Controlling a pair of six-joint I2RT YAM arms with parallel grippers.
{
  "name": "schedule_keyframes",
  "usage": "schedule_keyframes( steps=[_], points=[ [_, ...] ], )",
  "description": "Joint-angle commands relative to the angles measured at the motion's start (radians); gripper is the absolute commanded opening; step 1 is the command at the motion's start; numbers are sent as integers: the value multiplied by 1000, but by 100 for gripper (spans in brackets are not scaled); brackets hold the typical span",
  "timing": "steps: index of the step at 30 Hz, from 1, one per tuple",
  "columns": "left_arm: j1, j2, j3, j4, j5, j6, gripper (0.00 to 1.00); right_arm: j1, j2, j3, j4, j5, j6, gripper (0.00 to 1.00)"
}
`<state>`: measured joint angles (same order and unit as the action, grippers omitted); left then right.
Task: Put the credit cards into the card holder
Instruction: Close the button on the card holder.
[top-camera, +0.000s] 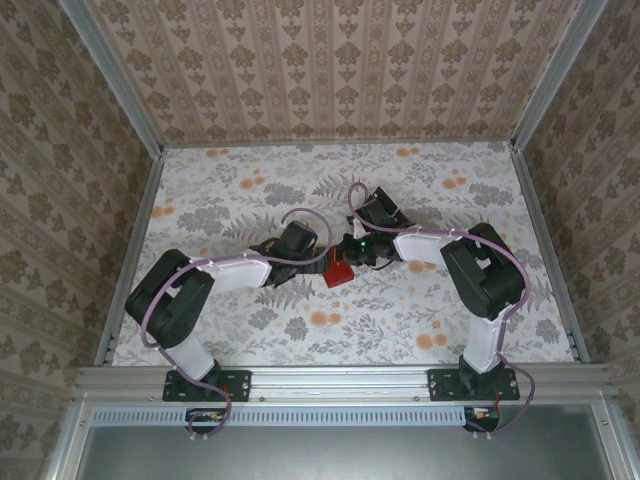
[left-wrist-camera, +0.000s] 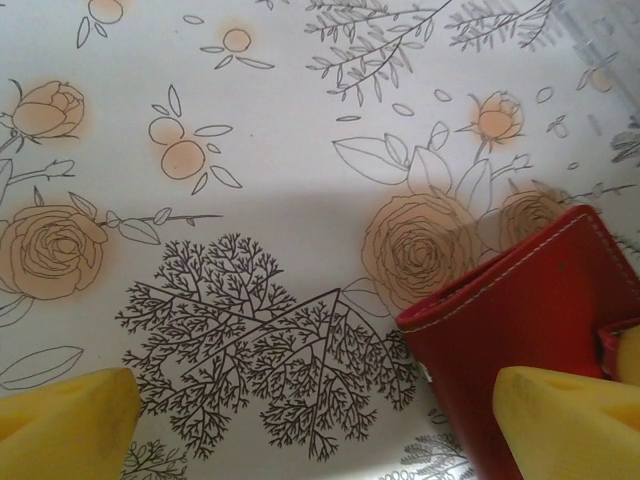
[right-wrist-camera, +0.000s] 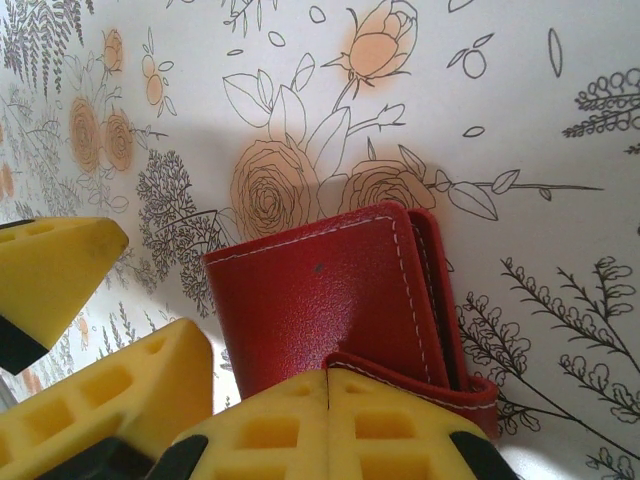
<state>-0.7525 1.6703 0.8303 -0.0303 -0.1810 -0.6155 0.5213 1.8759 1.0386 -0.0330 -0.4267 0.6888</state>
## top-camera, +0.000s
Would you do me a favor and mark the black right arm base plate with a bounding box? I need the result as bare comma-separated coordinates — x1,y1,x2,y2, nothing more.
428,368,519,403

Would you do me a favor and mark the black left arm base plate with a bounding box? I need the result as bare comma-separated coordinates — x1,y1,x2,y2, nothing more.
162,368,251,403

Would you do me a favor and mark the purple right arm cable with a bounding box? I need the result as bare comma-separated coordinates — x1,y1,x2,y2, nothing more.
347,182,540,444

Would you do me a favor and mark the white slotted cable duct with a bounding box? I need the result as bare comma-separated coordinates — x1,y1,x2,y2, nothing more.
92,405,605,427

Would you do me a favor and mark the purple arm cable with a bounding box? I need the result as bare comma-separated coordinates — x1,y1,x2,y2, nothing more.
347,182,540,444
141,207,335,444

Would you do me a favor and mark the aluminium frame post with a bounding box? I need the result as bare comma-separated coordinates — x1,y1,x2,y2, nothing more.
509,0,610,152
58,0,167,157

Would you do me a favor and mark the red leather card holder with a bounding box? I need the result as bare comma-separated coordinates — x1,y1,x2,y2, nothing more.
322,246,357,290

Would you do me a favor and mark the floral patterned table cover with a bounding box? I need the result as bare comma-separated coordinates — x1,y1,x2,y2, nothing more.
107,142,576,369

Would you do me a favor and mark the grey metal sheet panel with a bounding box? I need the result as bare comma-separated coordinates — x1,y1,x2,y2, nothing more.
49,403,640,480

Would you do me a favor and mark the aluminium mounting rail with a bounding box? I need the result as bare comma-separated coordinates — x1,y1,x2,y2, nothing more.
74,363,615,402

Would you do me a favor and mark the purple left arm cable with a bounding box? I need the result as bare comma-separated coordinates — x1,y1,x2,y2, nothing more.
141,207,335,444

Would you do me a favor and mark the aluminium side rail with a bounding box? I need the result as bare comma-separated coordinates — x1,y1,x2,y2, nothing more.
94,149,166,369
509,148,592,365

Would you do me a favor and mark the black card stand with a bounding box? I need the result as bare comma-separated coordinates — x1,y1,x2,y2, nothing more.
372,185,417,229

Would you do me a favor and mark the small controller board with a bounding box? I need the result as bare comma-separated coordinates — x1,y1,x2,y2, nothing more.
185,407,231,435
462,406,503,434

